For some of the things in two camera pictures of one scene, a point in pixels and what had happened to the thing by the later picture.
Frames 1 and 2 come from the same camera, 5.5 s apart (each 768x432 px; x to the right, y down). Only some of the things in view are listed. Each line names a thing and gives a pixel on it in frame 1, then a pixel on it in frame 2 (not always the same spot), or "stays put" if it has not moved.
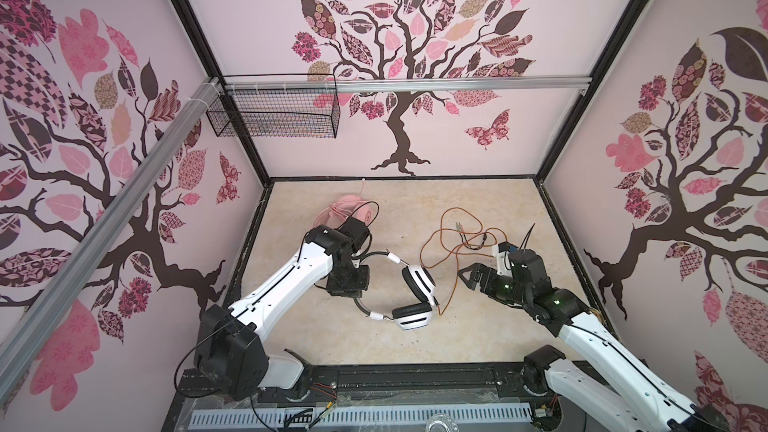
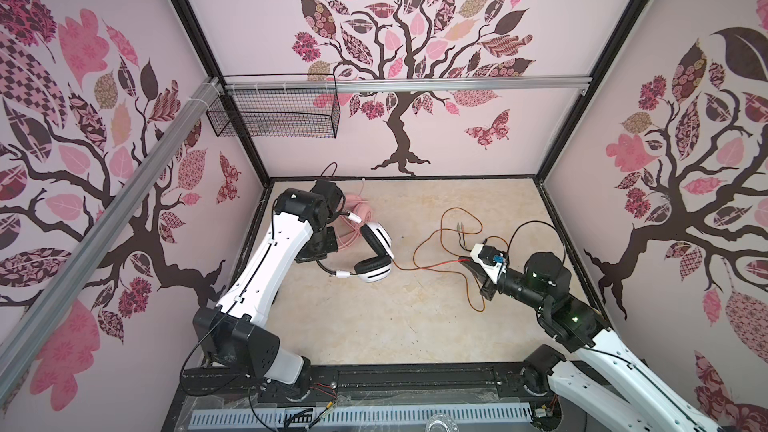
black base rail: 388,384 stays put
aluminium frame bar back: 403,85 stays put
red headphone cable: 449,250 to 454,271
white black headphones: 409,316 to 376,269
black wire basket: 278,114 stays put
